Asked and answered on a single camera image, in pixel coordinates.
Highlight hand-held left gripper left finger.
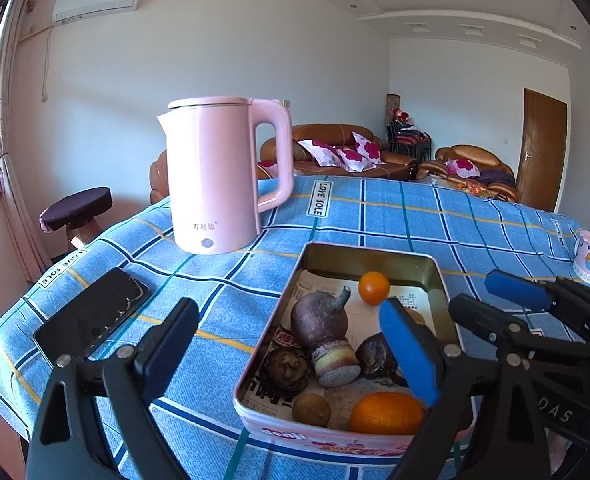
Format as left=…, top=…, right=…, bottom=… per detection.
left=25, top=297, right=200, bottom=480

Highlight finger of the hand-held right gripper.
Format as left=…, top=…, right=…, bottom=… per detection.
left=485, top=269, right=590, bottom=343
left=449, top=296, right=590, bottom=361

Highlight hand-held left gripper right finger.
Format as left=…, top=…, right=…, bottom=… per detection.
left=379, top=297, right=566, bottom=480

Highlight dark passion fruit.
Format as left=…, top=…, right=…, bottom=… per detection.
left=355, top=332, right=400, bottom=380

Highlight large orange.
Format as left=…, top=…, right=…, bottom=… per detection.
left=350, top=392, right=426, bottom=436

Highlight small orange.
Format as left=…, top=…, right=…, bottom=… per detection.
left=358, top=271, right=392, bottom=306

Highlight cut brown striped fruit piece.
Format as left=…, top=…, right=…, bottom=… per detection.
left=311, top=338, right=362, bottom=388

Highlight round purple fruit with stem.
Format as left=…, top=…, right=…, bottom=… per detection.
left=291, top=285, right=353, bottom=348

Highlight pink tin box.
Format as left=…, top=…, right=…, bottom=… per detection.
left=233, top=241, right=478, bottom=461

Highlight dark brown cracked fruit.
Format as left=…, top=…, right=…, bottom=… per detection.
left=265, top=347, right=312, bottom=392

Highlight black smartphone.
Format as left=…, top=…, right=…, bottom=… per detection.
left=32, top=266, right=152, bottom=361

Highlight printed paper lining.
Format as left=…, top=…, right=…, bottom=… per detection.
left=245, top=270, right=428, bottom=413

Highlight tray of assorted fruit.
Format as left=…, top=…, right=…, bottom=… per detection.
left=455, top=182, right=493, bottom=198

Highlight purple blanket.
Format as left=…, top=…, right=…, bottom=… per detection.
left=477, top=170, right=516, bottom=188

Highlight white pillow with magenta flowers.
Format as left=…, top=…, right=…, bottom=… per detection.
left=446, top=158, right=482, bottom=177
left=297, top=139, right=338, bottom=167
left=332, top=147, right=376, bottom=172
left=351, top=131, right=383, bottom=165

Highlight brown wooden door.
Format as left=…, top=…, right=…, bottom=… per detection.
left=516, top=88, right=568, bottom=213

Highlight brown leather armchair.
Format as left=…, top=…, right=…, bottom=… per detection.
left=417, top=145, right=518, bottom=203

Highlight blue plaid tablecloth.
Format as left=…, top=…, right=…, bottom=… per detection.
left=0, top=176, right=590, bottom=480

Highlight brown leather chair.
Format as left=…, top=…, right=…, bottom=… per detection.
left=149, top=149, right=170, bottom=206

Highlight round stool with purple cushion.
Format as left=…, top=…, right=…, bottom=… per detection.
left=39, top=186, right=113, bottom=251

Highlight pink electric kettle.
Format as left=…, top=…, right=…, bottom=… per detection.
left=157, top=96, right=296, bottom=256

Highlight stacked black chairs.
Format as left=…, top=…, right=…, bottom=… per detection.
left=386, top=122, right=432, bottom=163

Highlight pink curtain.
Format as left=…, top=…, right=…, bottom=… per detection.
left=0, top=0, right=53, bottom=283

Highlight brown leather sofa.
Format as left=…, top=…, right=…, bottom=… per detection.
left=257, top=123, right=418, bottom=181

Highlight white air conditioner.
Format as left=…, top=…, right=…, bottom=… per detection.
left=52, top=0, right=142, bottom=26

